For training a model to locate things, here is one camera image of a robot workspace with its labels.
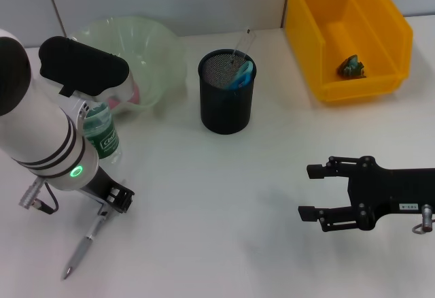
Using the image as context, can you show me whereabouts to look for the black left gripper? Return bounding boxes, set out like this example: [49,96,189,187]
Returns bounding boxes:
[80,167,135,214]

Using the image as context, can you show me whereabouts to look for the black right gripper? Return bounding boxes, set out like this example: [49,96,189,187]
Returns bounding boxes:
[298,156,435,233]

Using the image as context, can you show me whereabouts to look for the clear green-label water bottle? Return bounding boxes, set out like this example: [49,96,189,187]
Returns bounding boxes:
[83,102,122,163]

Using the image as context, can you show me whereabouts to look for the silver ballpoint pen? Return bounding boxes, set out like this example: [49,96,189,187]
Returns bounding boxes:
[60,179,126,281]

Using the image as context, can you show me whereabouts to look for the pink peach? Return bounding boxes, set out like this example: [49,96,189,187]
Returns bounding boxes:
[107,85,141,107]

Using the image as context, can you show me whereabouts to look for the green plastic scrap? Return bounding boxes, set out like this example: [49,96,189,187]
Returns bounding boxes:
[337,54,368,80]

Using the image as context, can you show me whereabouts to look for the blue scissors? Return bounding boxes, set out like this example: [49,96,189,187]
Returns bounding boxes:
[230,60,256,91]

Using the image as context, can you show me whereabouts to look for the clear plastic ruler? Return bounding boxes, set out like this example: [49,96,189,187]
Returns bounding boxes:
[232,28,257,64]

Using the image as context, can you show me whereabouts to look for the black mesh pen cup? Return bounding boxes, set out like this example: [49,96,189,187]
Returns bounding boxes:
[197,49,258,136]

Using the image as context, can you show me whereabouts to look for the green glass fruit bowl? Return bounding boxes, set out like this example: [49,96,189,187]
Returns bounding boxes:
[67,16,188,115]

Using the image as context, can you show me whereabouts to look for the yellow plastic bin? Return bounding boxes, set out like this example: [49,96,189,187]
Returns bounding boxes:
[284,0,415,104]

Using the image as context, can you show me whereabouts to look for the left gripper cable with connector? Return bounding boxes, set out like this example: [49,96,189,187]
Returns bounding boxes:
[18,178,58,214]

